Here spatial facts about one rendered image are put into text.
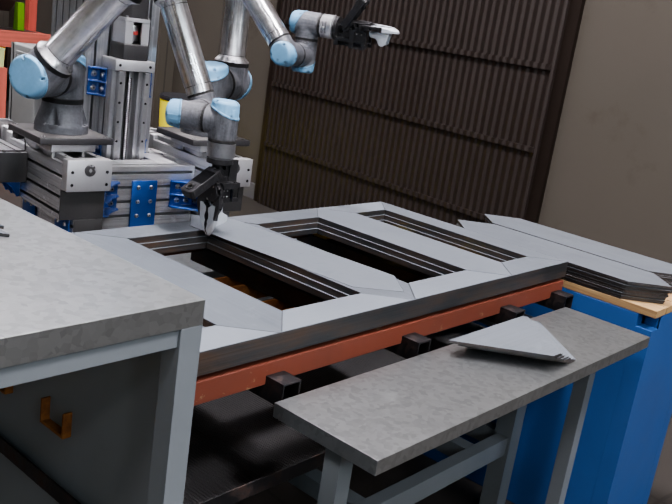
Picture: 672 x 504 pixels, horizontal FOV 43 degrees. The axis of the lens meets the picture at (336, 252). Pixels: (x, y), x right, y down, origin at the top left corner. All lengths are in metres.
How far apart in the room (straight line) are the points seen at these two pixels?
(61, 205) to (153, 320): 1.32
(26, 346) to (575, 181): 3.95
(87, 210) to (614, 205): 2.94
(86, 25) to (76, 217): 0.54
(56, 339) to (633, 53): 3.88
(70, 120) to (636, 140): 2.96
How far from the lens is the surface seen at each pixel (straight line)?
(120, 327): 1.21
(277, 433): 2.01
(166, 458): 1.38
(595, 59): 4.78
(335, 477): 1.68
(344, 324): 1.86
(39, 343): 1.15
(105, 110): 2.81
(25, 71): 2.46
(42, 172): 2.62
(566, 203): 4.84
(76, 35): 2.41
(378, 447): 1.58
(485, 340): 2.09
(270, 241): 2.35
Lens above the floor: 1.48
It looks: 15 degrees down
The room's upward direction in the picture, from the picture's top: 9 degrees clockwise
